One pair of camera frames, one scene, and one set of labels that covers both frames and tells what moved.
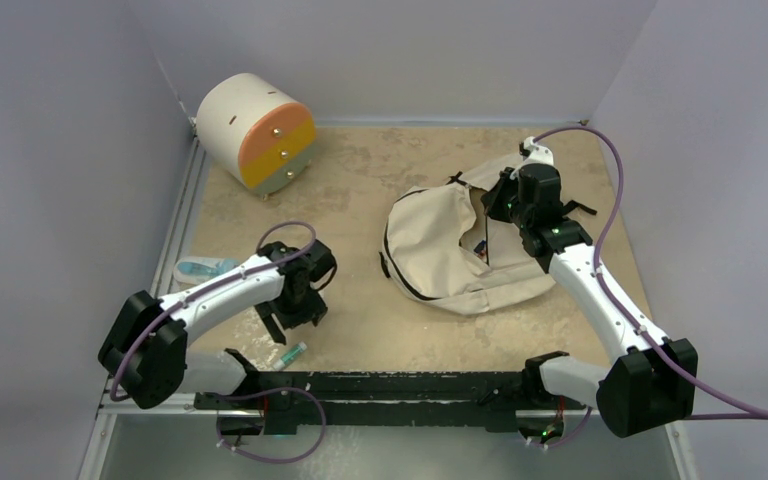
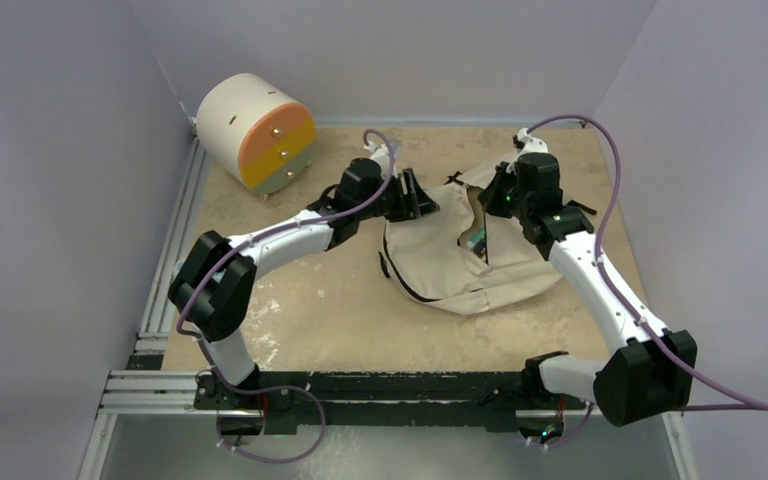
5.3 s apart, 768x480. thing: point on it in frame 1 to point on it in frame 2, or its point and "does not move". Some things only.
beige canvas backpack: (442, 249) does not move
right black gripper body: (503, 205) does not move
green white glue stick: (285, 359) to (476, 238)
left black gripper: (312, 310) to (408, 206)
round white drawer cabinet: (255, 131) does not move
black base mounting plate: (488, 400) does not move
